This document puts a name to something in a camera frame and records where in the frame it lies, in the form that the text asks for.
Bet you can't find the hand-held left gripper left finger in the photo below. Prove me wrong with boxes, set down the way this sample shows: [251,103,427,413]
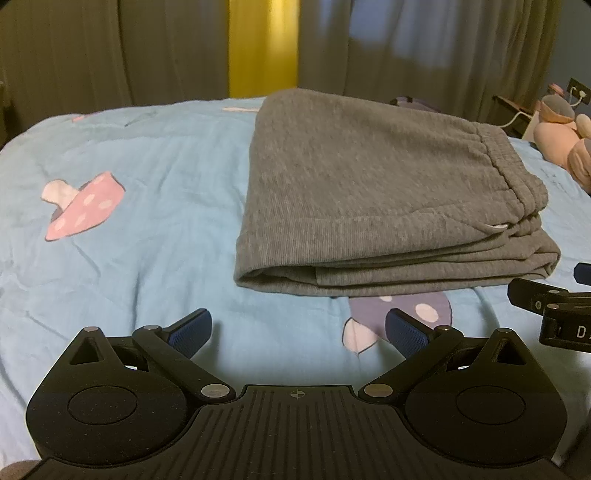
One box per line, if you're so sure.
[48,308,237,402]

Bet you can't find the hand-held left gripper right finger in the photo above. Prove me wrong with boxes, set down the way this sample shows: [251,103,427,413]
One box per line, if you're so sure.
[361,308,548,402]

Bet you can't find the grey pants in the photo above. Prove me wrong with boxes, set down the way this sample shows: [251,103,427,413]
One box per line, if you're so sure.
[233,89,562,298]

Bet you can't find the blue mushroom print blanket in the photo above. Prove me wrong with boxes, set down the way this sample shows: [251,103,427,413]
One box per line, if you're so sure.
[0,95,591,480]

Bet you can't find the pink plush toy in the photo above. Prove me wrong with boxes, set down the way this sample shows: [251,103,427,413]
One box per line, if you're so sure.
[533,83,591,195]

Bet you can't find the dark bedside table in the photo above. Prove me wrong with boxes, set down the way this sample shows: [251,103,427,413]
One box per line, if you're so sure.
[492,95,542,139]

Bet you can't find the grey curtain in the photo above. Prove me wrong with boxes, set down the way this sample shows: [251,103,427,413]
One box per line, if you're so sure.
[0,0,232,144]
[297,0,563,125]

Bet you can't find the yellow curtain panel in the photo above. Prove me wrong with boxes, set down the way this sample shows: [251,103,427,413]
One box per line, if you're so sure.
[227,0,301,99]

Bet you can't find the white charging cable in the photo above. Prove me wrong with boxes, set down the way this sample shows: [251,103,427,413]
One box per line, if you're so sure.
[504,87,588,129]

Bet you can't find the wall socket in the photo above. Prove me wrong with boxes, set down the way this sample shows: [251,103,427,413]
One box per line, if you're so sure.
[566,77,591,104]

